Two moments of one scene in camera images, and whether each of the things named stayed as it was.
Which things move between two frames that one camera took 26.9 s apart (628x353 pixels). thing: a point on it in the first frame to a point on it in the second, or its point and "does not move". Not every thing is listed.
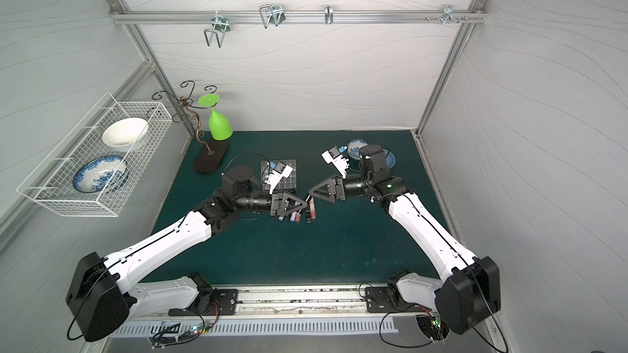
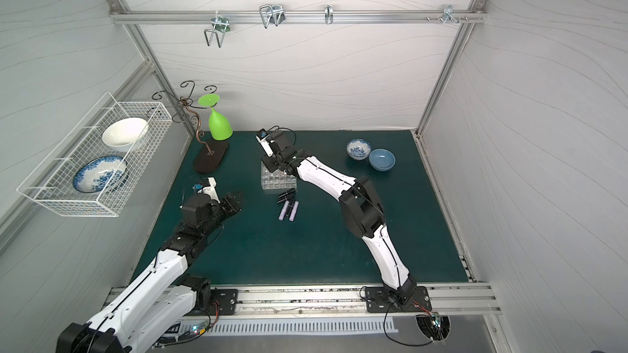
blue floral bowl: x=354 y=147 does not move
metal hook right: x=448 y=14 does not move
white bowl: x=121 y=134 does not move
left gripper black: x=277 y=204 to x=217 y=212
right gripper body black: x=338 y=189 to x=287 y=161
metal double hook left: x=220 y=25 does not move
